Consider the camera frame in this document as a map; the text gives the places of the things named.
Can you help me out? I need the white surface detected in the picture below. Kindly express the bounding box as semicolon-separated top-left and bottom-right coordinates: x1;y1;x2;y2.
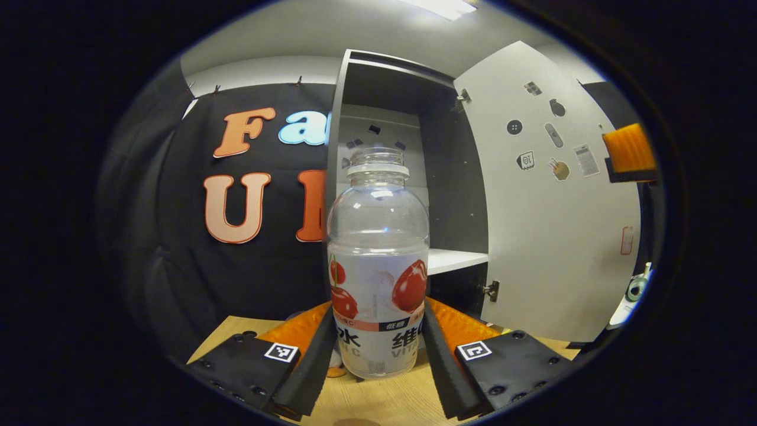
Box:
608;263;652;330

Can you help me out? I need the black backdrop cloth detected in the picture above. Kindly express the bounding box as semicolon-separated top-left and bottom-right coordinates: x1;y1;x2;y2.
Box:
98;59;663;363

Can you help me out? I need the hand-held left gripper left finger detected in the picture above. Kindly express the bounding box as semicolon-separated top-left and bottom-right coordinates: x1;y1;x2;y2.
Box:
186;302;338;422

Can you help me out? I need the white cabinet door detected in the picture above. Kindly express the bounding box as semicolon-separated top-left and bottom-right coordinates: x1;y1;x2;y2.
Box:
454;40;642;343

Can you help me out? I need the grey cabinet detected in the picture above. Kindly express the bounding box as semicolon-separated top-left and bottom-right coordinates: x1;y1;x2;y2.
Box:
325;49;491;323

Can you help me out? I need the clear bottle with red label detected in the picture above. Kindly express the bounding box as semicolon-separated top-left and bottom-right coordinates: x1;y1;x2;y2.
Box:
326;147;430;379

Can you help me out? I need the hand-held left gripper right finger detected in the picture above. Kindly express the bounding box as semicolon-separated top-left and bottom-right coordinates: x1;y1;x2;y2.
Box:
417;296;574;422

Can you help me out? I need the white cabinet shelf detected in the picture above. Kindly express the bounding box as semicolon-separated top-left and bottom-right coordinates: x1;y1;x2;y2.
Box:
427;248;490;276

